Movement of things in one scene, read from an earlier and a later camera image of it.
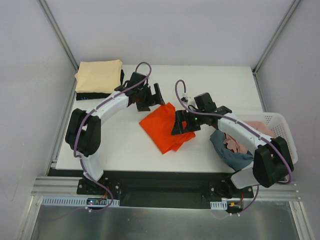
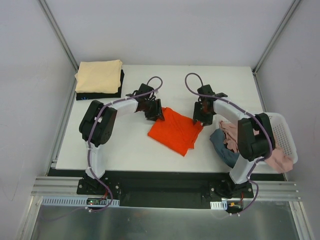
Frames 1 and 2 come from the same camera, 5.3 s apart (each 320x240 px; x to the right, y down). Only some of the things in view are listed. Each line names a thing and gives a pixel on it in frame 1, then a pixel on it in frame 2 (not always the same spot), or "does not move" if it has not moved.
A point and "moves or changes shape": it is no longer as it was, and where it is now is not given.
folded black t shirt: (95, 96) does not move
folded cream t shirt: (98, 76) does not move
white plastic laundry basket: (279, 125) does not move
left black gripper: (150, 96) to (155, 111)
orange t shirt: (159, 124) moves or changes shape
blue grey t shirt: (235, 161) does not move
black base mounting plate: (163, 189) does not move
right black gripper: (186, 122) to (202, 116)
